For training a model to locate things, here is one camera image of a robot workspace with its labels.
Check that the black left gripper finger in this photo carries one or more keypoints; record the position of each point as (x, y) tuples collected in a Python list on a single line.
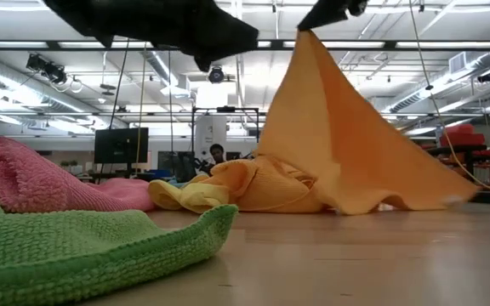
[(228, 30), (203, 61)]

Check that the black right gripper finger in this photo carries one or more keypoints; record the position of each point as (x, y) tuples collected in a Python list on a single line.
[(334, 10)]

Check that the yellow microfiber towel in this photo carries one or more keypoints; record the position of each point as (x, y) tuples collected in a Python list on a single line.
[(185, 197)]

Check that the pink microfiber towel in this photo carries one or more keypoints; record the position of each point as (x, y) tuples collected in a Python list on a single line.
[(36, 183)]

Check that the green microfiber towel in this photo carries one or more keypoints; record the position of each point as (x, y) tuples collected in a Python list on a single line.
[(79, 246)]

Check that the person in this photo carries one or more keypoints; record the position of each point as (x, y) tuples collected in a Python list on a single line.
[(217, 155)]

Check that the black computer monitor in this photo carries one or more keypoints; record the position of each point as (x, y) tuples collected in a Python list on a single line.
[(121, 146)]

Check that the red plastic crate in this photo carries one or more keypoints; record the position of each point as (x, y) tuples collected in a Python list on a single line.
[(462, 138)]

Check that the black background table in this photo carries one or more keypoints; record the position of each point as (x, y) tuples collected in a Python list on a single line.
[(462, 149)]

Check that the black round ceiling camera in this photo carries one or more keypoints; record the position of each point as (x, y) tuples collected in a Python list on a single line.
[(216, 75)]

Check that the black overhead camera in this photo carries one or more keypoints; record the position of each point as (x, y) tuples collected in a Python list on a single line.
[(49, 70)]

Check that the black overhead frame beam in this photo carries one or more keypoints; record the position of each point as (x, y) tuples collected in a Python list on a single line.
[(15, 44)]

